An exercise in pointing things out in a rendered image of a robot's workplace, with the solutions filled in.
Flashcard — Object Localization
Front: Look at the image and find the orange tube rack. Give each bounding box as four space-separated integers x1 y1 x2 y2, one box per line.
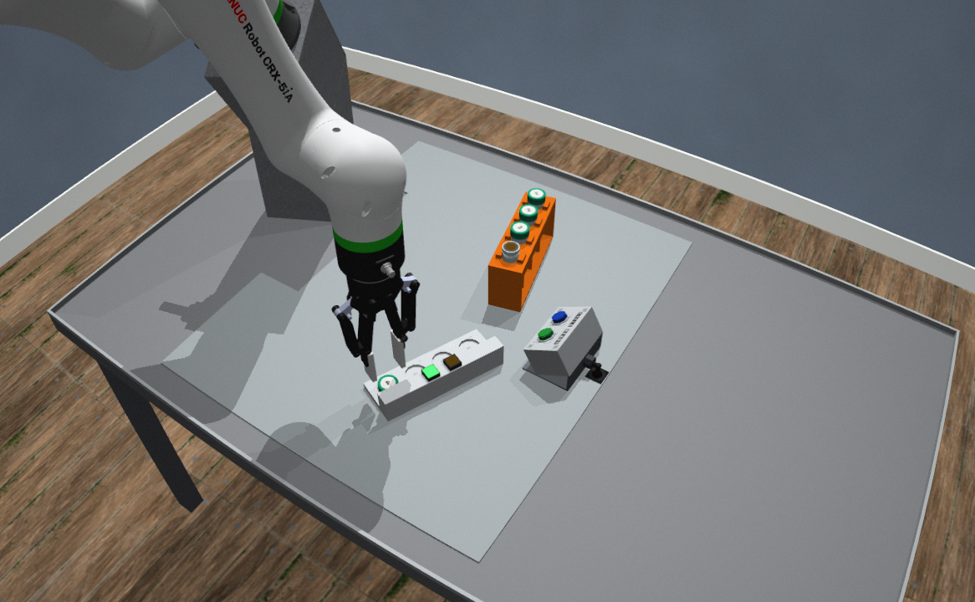
488 192 556 312

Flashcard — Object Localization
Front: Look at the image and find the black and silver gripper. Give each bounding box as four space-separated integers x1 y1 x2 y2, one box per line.
332 269 420 382

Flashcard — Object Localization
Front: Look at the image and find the light grey bench mat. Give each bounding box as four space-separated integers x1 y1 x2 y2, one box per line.
161 141 692 563

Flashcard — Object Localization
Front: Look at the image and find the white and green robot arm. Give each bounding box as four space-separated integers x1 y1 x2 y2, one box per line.
0 0 406 282

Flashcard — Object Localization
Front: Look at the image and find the green screw cap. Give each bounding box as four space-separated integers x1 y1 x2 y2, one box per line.
519 204 538 222
510 222 530 240
527 188 546 205
378 375 399 391

